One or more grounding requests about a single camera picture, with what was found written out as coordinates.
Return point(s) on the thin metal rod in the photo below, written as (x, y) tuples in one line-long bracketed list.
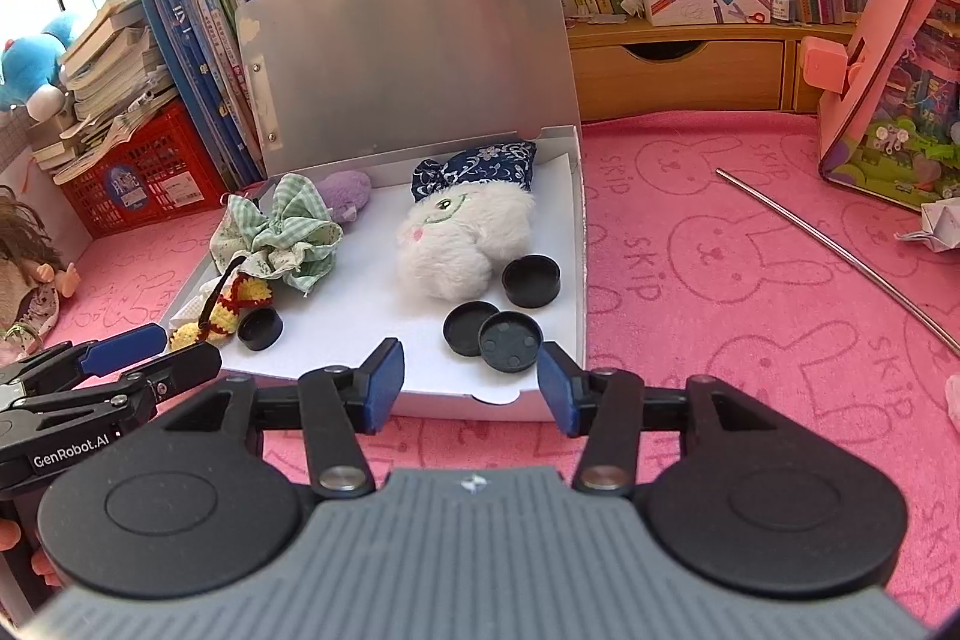
[(832, 242)]

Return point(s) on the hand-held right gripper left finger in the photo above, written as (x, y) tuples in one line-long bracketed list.
[(379, 385)]

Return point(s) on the blue cat plush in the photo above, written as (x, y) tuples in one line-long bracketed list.
[(30, 63)]

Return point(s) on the pink plastic block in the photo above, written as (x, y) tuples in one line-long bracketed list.
[(823, 64)]

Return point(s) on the red plastic basket white label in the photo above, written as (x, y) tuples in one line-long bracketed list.
[(150, 175)]

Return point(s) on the silver cardboard box with lid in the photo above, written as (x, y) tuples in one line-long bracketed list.
[(412, 48)]

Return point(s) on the stack of worn books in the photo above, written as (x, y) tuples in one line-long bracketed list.
[(105, 63)]

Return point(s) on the person's left hand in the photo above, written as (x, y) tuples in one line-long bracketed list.
[(7, 535)]

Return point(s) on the yellow and red crochet toy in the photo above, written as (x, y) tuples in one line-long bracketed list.
[(225, 310)]

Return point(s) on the brown-haired doll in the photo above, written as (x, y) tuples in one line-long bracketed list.
[(30, 280)]

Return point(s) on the wooden shelf with drawer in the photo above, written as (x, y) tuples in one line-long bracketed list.
[(675, 81)]

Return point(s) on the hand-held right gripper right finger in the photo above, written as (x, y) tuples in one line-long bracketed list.
[(561, 389)]

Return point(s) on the green gingham scrunchie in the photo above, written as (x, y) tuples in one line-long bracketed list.
[(281, 235)]

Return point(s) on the crumpled white paper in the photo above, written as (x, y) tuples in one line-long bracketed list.
[(937, 224)]

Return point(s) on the black round lid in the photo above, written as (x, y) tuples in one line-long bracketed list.
[(260, 330), (510, 344), (463, 329), (531, 280)]

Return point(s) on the row of thin blue books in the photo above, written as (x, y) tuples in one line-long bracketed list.
[(195, 63)]

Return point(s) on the brick print paper bag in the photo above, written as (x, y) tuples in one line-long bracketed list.
[(37, 190)]

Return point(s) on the pink toy house case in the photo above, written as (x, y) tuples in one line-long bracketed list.
[(892, 85)]

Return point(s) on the white fluffy plush blue headscarf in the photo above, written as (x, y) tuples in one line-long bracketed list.
[(457, 242)]

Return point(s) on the small purple plush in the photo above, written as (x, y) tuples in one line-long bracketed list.
[(346, 194)]

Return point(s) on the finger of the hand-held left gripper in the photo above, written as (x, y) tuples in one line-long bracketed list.
[(124, 346), (187, 366)]

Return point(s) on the pink rabbit print mat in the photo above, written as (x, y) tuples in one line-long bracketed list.
[(712, 280)]

